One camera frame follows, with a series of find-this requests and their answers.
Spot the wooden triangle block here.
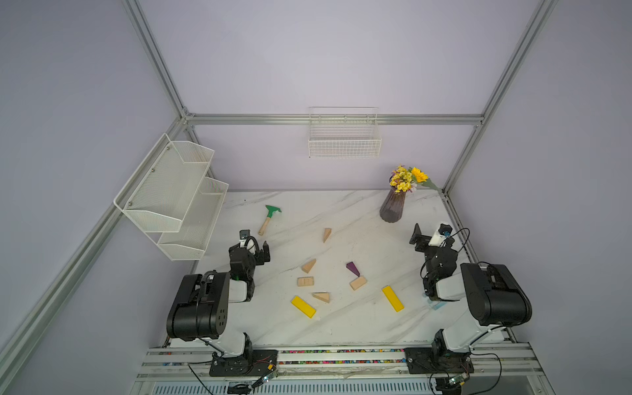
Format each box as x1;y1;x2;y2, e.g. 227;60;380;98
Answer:
312;292;331;304
323;228;332;243
301;259;317;273

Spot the wooden rectangular block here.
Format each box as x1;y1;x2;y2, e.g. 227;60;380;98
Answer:
350;276;368;291
297;276;315;287

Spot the purple triangle block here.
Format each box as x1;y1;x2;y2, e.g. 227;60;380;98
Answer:
346;262;360;277

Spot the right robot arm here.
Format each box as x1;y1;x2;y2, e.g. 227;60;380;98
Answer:
409;223;533;358

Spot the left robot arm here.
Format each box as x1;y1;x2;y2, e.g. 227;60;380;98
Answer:
166;236;271;358

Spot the yellow block right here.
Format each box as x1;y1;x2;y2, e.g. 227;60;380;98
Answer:
382;286;405;312

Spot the yellow block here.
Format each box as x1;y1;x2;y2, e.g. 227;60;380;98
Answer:
291;296;317;319
382;286;405;312

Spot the yellow block left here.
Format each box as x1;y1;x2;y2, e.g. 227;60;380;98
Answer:
291;296;317;319

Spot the dark ribbed vase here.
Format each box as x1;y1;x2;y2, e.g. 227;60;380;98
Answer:
380;189;406;223

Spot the yellow flower bouquet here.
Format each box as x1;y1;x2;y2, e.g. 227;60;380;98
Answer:
388;166;441;194

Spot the white two-tier mesh shelf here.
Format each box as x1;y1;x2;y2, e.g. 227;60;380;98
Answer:
114;134;229;261

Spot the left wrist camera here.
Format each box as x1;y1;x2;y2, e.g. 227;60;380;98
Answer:
240;230;251;248

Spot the green toy hammer wooden handle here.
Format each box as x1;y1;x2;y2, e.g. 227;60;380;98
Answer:
258;205;282;236

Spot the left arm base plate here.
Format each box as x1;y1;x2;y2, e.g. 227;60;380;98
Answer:
209;349;279;378

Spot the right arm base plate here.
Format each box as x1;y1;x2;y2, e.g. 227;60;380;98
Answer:
404;347;474;375

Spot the aluminium front rail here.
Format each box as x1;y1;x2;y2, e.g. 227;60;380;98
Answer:
131;342;554;394

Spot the white wire wall basket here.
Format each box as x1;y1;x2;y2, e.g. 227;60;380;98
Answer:
309;106;382;159

